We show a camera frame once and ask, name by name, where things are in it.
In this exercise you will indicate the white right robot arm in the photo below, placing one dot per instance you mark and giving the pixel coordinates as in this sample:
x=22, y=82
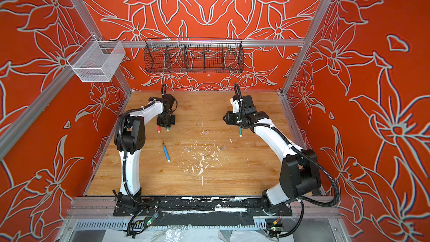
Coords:
x=299, y=175

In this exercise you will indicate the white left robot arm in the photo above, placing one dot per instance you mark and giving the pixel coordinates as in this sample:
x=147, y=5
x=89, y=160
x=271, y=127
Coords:
x=130, y=138

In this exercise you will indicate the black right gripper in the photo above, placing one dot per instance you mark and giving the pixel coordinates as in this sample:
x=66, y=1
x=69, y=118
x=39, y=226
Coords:
x=229, y=117

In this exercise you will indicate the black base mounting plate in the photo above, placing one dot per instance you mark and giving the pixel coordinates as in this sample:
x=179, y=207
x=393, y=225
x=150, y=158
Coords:
x=247, y=205

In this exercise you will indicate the aluminium frame rails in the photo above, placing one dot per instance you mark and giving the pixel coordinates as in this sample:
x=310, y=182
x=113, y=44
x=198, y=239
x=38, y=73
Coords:
x=38, y=107

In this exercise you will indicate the clear plastic bin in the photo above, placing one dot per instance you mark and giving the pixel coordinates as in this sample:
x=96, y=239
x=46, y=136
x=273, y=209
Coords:
x=97, y=61

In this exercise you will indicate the blue pen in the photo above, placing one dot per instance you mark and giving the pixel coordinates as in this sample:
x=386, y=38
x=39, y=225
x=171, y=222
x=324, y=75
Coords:
x=165, y=150

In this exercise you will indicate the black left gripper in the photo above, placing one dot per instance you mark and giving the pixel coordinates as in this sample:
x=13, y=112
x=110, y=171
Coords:
x=172, y=122

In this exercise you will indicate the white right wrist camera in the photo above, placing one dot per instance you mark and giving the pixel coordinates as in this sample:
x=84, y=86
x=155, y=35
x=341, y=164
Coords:
x=236, y=103

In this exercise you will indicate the black wire basket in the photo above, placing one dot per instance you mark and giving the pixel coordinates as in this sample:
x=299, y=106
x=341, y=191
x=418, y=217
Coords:
x=198, y=55

